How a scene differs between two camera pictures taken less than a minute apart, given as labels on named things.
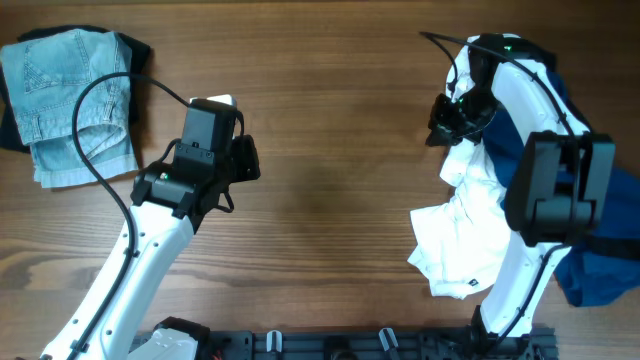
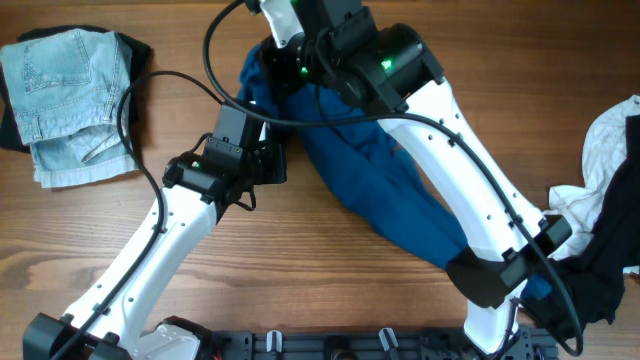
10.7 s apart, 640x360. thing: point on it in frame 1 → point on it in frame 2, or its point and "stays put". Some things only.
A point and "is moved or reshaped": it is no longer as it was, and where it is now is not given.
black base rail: x=368 y=344 stays put
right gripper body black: x=464 y=118 → x=286 y=71
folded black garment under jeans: x=10 y=132 stays put
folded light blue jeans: x=45 y=74 stays put
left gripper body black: x=243 y=160 → x=268 y=163
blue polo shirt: x=607 y=270 → x=357 y=147
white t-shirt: x=460 y=240 is moved or reshaped
